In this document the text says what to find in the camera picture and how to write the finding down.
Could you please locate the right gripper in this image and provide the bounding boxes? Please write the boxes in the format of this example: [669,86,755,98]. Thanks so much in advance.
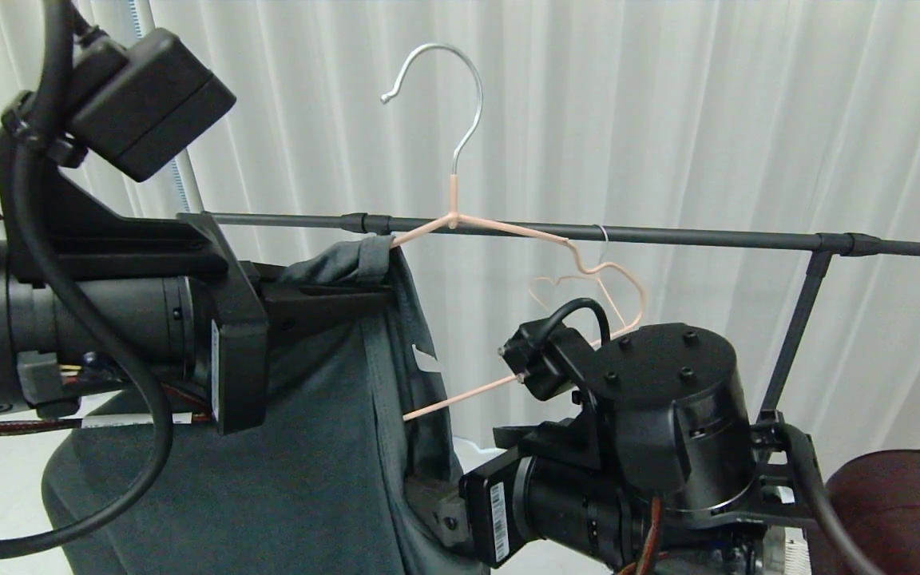
[406,447,654,573]

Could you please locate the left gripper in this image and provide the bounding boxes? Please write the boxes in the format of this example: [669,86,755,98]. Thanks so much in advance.
[0,212,270,437]

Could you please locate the dark grey t-shirt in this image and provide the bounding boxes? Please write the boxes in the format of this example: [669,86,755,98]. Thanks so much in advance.
[41,236,481,575]

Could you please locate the pink clothes hanger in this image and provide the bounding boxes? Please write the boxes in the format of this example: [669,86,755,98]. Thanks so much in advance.
[380,42,647,422]
[528,226,629,336]

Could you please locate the black clothes rack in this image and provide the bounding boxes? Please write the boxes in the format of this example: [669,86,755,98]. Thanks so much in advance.
[208,212,920,424]

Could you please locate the white curtain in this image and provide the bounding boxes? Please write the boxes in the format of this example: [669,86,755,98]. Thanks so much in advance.
[0,0,920,512]

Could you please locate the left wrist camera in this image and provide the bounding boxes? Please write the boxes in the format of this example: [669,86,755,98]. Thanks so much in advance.
[0,28,238,282]

